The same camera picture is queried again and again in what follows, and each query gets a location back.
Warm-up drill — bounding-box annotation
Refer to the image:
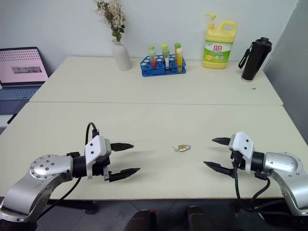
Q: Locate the yellow detergent pump bottle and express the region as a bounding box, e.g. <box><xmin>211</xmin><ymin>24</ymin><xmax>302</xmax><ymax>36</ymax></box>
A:
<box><xmin>201</xmin><ymin>13</ymin><xmax>238</xmax><ymax>70</ymax></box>

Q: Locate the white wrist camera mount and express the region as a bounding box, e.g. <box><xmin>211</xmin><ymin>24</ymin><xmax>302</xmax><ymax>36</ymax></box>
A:
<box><xmin>228</xmin><ymin>131</ymin><xmax>255</xmax><ymax>174</ymax></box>
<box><xmin>84</xmin><ymin>135</ymin><xmax>114</xmax><ymax>180</ymax></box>

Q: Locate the black tumbler with strap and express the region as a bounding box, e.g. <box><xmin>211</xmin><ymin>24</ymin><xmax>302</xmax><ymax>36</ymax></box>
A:
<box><xmin>238</xmin><ymin>37</ymin><xmax>273</xmax><ymax>83</ymax></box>

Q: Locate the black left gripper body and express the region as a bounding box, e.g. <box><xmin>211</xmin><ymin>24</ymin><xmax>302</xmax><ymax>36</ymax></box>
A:
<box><xmin>92</xmin><ymin>155</ymin><xmax>113</xmax><ymax>183</ymax></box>

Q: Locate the green-capped tube with white label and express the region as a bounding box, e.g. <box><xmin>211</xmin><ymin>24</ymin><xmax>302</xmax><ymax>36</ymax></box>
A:
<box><xmin>162</xmin><ymin>49</ymin><xmax>171</xmax><ymax>73</ymax></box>

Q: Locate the yellow-capped tube with orange liquid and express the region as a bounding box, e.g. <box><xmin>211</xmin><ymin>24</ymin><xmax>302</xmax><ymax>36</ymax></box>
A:
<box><xmin>175</xmin><ymin>48</ymin><xmax>184</xmax><ymax>73</ymax></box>

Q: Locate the open laptop with pink screen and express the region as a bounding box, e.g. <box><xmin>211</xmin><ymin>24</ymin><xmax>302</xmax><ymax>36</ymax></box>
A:
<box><xmin>0</xmin><ymin>46</ymin><xmax>50</xmax><ymax>115</ymax></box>

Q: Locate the green-capped tube with red liquid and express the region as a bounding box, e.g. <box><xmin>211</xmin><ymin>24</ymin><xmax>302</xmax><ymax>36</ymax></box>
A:
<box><xmin>148</xmin><ymin>49</ymin><xmax>157</xmax><ymax>69</ymax></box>

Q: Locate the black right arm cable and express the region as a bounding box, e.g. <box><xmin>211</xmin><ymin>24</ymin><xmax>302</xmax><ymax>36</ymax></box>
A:
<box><xmin>232</xmin><ymin>166</ymin><xmax>271</xmax><ymax>213</ymax></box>

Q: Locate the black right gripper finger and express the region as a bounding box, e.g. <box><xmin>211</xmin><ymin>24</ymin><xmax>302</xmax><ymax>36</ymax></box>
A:
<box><xmin>211</xmin><ymin>137</ymin><xmax>232</xmax><ymax>146</ymax></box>
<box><xmin>203</xmin><ymin>161</ymin><xmax>235</xmax><ymax>179</ymax></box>

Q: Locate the black table base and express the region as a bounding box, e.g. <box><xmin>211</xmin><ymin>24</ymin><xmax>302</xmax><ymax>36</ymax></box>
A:
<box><xmin>47</xmin><ymin>200</ymin><xmax>99</xmax><ymax>215</ymax></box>

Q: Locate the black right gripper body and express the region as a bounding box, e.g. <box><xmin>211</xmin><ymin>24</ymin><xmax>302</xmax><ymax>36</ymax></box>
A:
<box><xmin>228</xmin><ymin>143</ymin><xmax>245</xmax><ymax>173</ymax></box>

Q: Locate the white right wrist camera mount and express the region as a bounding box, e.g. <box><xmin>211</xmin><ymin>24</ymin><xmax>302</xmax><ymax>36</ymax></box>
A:
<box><xmin>228</xmin><ymin>131</ymin><xmax>255</xmax><ymax>174</ymax></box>

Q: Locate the small brass padlock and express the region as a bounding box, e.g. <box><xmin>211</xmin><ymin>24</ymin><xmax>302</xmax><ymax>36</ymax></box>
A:
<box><xmin>177</xmin><ymin>143</ymin><xmax>192</xmax><ymax>154</ymax></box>

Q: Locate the blue test tube rack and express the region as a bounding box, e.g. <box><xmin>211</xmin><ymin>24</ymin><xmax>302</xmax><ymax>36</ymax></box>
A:
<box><xmin>140</xmin><ymin>54</ymin><xmax>187</xmax><ymax>77</ymax></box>

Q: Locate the white ceramic vase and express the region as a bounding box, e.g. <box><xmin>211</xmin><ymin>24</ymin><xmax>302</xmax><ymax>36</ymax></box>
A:
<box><xmin>111</xmin><ymin>38</ymin><xmax>133</xmax><ymax>71</ymax></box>

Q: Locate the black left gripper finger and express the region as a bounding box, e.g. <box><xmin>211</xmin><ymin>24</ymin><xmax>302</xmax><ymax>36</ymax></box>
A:
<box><xmin>108</xmin><ymin>167</ymin><xmax>141</xmax><ymax>183</ymax></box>
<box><xmin>111</xmin><ymin>142</ymin><xmax>135</xmax><ymax>152</ymax></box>

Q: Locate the dried flower bouquet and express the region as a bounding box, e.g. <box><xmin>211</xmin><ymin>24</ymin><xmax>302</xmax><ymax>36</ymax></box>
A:
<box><xmin>93</xmin><ymin>0</ymin><xmax>127</xmax><ymax>42</ymax></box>

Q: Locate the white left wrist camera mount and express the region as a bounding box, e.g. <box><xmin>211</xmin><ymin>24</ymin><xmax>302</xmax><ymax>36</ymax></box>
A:
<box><xmin>84</xmin><ymin>135</ymin><xmax>114</xmax><ymax>180</ymax></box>

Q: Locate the dark rounded shape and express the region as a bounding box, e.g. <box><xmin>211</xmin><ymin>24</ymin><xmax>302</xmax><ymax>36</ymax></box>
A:
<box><xmin>124</xmin><ymin>208</ymin><xmax>157</xmax><ymax>231</ymax></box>
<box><xmin>184</xmin><ymin>205</ymin><xmax>214</xmax><ymax>231</ymax></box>

